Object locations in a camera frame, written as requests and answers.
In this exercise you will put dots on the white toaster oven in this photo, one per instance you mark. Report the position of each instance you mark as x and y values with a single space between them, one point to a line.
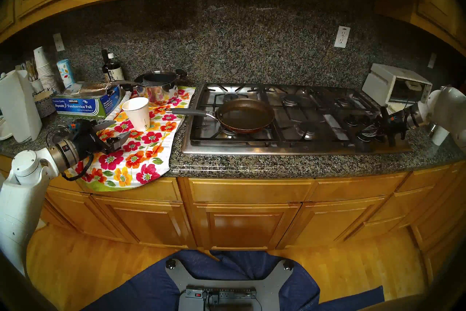
382 82

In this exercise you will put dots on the dark blue moving blanket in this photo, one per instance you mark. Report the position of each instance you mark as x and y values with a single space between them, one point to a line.
145 288

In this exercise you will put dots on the narrow black cast iron grate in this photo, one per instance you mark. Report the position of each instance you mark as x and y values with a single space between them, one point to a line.
364 104

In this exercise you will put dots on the wooden cabinet door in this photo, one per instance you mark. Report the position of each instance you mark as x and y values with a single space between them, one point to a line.
244 226
145 223
327 221

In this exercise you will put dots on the stainless steel saucepan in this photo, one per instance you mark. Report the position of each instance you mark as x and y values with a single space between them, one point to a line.
160 93

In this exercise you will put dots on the dark bottle with white label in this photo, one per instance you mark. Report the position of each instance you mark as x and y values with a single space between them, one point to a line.
115 71

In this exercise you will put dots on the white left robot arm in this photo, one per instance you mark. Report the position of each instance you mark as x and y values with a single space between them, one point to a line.
22 197

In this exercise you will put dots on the stainless steel gas cooktop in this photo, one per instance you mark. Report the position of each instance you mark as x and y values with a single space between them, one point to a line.
255 148

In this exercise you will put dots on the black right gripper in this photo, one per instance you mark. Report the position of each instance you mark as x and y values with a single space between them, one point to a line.
395 122

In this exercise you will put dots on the floral kitchen towel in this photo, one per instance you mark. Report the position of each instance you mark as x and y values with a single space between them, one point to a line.
145 157

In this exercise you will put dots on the black stove knob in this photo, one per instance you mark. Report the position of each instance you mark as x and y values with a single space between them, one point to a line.
365 119
358 136
351 120

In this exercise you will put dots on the small steel cup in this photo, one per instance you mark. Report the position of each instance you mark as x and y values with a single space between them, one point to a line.
432 130

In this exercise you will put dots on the woven patterned basket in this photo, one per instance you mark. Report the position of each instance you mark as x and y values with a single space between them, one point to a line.
44 104

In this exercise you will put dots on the stack of white paper cups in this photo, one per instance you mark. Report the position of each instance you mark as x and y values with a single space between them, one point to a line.
44 66

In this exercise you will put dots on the blue foodservice foil box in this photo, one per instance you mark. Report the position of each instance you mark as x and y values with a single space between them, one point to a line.
81 106

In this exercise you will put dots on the slim dark glass bottle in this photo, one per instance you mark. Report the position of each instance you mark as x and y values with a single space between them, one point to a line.
105 59

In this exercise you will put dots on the wooden utensil bundle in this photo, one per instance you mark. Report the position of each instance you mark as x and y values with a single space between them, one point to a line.
31 71

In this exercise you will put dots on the wooden lower cabinet run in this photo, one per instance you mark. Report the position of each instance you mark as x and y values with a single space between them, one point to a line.
429 204

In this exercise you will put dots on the white paper towel roll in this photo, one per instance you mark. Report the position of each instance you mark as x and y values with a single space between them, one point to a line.
19 110

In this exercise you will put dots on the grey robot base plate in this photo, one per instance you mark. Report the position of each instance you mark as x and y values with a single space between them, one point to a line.
269 288

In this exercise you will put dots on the dark nonstick frying pan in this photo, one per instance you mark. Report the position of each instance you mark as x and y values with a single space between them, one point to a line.
245 115

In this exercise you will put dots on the white utensil holder cup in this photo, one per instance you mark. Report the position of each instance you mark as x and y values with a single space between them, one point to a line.
37 86

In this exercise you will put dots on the dark round lid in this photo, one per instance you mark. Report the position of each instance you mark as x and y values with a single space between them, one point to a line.
56 133

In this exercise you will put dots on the small white wall plate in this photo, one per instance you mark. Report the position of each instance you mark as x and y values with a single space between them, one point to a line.
431 60

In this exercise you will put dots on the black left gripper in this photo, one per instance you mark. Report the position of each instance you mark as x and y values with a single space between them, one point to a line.
87 139

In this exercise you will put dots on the white duplex wall outlet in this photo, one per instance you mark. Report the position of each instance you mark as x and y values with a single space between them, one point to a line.
342 37

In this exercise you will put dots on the white paper cup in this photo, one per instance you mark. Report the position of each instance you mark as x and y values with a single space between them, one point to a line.
137 115
440 137

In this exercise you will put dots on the patterned blue paper cup stack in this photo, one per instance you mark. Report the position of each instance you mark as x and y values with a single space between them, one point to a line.
65 73

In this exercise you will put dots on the wooden drawer front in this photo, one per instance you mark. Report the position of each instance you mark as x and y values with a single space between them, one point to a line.
356 186
164 190
251 190

